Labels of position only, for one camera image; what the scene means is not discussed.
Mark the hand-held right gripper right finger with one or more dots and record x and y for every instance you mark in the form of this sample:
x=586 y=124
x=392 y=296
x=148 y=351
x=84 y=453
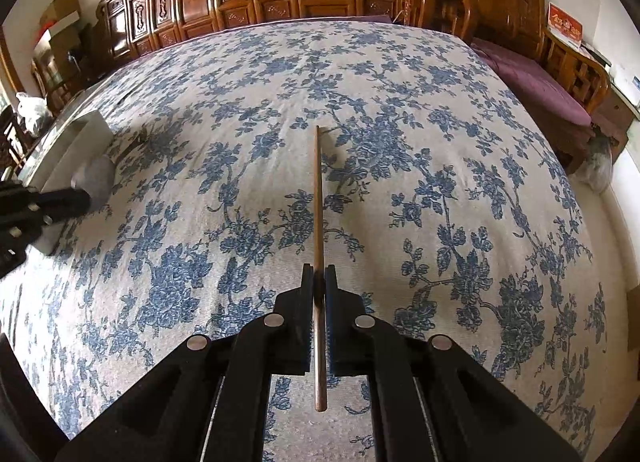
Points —
x=345 y=327

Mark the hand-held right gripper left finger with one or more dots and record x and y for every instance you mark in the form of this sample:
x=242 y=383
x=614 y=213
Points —
x=292 y=327

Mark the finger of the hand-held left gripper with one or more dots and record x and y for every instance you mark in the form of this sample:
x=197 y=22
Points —
x=10 y=254
x=65 y=204

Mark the white plastic container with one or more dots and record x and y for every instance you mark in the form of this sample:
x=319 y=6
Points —
x=75 y=142

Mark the brown wooden chopstick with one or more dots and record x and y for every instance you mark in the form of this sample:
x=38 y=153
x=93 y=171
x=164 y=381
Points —
x=318 y=192

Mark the dark wooden chair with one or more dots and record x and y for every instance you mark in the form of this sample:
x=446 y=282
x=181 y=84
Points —
x=12 y=142

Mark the white plastic bag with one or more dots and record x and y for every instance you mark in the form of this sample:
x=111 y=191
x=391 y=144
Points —
x=34 y=115

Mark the blue floral bedspread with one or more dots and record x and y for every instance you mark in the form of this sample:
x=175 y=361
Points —
x=400 y=192

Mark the dark clothing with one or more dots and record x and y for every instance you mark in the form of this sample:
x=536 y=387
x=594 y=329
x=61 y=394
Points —
x=25 y=402

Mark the cardboard box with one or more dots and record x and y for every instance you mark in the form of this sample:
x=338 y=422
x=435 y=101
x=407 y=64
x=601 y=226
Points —
x=62 y=7

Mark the grey plastic bag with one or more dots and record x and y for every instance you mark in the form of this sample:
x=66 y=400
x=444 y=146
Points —
x=595 y=165

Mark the purple cushion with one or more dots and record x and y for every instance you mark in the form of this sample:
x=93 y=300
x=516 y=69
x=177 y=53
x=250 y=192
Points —
x=535 y=82

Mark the carved wooden armchair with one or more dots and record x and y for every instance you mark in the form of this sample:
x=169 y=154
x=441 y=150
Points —
x=440 y=7

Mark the red printed box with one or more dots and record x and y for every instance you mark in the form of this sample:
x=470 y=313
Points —
x=565 y=22

